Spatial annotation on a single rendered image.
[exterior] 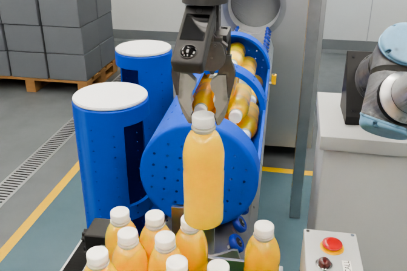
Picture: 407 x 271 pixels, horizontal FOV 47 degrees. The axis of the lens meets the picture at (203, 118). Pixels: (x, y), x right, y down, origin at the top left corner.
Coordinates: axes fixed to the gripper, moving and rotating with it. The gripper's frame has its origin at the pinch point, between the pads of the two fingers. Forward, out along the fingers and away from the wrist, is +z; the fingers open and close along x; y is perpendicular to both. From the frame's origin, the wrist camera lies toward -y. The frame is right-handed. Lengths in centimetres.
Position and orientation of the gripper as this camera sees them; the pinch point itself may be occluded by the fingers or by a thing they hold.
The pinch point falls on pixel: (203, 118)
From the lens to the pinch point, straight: 77.9
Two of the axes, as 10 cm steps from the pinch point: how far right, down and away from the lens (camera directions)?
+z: 0.1, 9.1, 4.1
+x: -9.9, -0.6, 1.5
